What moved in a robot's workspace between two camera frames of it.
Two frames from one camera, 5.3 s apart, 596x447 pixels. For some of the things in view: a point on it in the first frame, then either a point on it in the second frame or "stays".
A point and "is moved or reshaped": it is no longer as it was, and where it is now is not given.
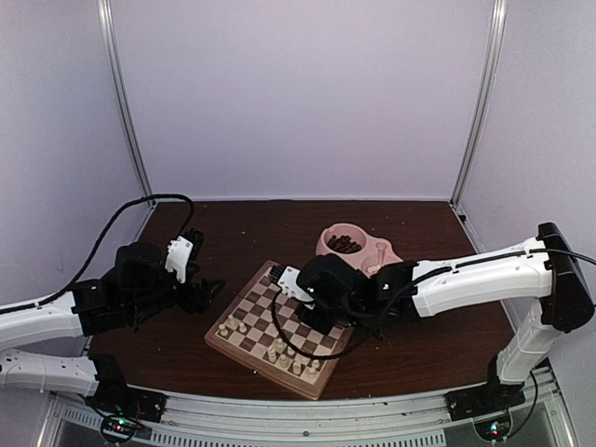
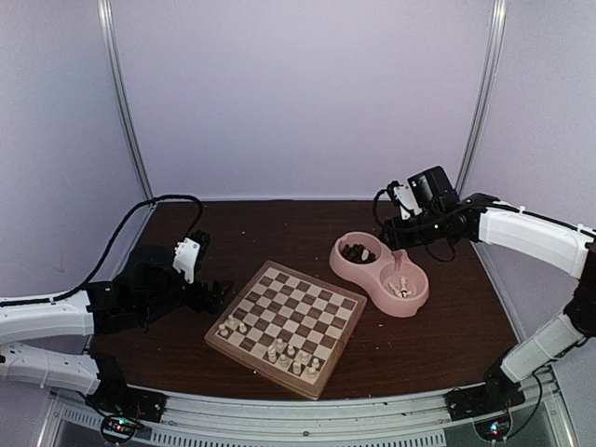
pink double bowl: [351, 243] is moved or reshaped
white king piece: [279, 345] stays
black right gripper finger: [318, 318] -> [394, 234]
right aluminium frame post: [495, 34] stays
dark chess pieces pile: [344, 245] -> [355, 253]
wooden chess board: [264, 329] stays
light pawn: [311, 372] stays
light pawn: [283, 363] stays
